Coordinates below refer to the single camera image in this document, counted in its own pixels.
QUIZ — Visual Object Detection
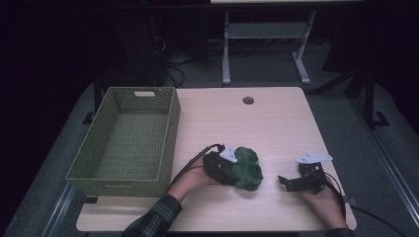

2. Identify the grey metal table frame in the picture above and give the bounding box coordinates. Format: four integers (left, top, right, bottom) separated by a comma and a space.
221, 9, 318, 87

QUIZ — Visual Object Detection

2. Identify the black floor cable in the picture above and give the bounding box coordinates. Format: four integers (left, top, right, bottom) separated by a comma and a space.
349, 202, 409, 237

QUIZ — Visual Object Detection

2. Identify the person's left hand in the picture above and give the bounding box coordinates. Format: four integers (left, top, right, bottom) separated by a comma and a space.
167, 157, 219, 202

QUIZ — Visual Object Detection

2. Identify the black stand leg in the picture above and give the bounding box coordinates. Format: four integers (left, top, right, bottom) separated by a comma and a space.
360, 67, 391, 130
81, 70, 104, 125

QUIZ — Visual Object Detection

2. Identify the green fleece garment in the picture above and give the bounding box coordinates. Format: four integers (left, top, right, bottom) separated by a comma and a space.
226, 146, 265, 193

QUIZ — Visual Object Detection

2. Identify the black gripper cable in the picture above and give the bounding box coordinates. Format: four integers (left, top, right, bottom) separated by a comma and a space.
323, 171, 348, 221
167, 142, 226, 192

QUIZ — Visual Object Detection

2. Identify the green woven basket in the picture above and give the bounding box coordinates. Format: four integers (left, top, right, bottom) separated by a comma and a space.
64, 86, 182, 198

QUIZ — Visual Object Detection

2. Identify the black computer tower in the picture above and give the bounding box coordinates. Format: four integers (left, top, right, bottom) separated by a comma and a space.
98, 11, 168, 89

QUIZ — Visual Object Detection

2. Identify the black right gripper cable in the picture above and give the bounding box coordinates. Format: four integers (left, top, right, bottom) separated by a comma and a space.
323, 171, 348, 221

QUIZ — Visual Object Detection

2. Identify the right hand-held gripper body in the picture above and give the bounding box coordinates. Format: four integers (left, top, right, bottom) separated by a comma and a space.
286, 150, 334, 196

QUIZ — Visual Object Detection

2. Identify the metal floor rail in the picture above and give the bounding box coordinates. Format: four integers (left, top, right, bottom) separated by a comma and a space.
348, 97, 419, 229
40, 182, 79, 237

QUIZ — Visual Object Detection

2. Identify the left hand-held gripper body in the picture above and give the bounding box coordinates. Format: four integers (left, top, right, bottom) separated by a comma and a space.
201, 143, 239, 187

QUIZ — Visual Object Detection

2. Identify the tangle of floor cables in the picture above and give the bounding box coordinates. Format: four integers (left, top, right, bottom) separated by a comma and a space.
149, 19, 225, 89

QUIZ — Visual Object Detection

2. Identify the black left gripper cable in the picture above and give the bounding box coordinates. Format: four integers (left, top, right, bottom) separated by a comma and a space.
167, 142, 226, 192

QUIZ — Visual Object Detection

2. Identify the person's right hand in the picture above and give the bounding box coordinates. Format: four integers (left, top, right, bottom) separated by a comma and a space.
295, 178, 350, 230

